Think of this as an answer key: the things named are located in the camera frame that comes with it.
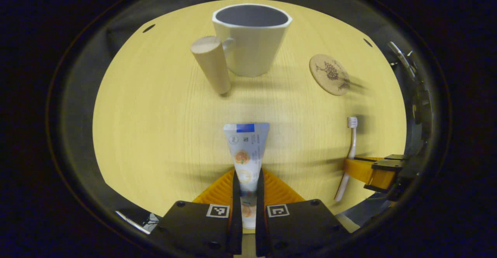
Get white toothbrush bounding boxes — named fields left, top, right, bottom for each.
left=334, top=117, right=358, bottom=202

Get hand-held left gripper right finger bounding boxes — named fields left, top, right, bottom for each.
left=255, top=168, right=350, bottom=258

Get white cup with wooden handle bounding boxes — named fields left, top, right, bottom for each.
left=190, top=3, right=293, bottom=95

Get light wooden desktop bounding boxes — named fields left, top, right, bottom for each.
left=92, top=0, right=407, bottom=233

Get white orange toothpaste tube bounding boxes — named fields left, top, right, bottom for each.
left=223, top=123, right=271, bottom=229

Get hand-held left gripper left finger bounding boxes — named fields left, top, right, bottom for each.
left=149, top=168, right=243, bottom=256

